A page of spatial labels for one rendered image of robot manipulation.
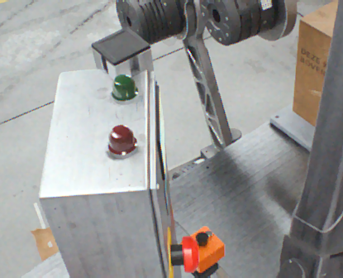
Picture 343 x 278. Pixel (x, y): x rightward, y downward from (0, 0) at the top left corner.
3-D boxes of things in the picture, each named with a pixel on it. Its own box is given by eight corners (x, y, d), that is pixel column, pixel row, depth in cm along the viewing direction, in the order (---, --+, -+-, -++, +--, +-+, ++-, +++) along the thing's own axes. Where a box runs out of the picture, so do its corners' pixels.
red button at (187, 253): (169, 261, 58) (198, 258, 58) (168, 229, 60) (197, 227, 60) (172, 280, 60) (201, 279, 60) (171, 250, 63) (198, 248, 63)
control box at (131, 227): (80, 310, 61) (35, 198, 48) (91, 188, 73) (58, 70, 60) (175, 304, 61) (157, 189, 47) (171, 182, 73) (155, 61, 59)
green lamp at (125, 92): (111, 106, 55) (107, 88, 53) (112, 88, 57) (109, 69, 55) (139, 103, 55) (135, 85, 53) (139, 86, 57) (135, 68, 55)
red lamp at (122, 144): (108, 160, 50) (103, 141, 48) (109, 138, 52) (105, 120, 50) (137, 157, 50) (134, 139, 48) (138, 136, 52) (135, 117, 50)
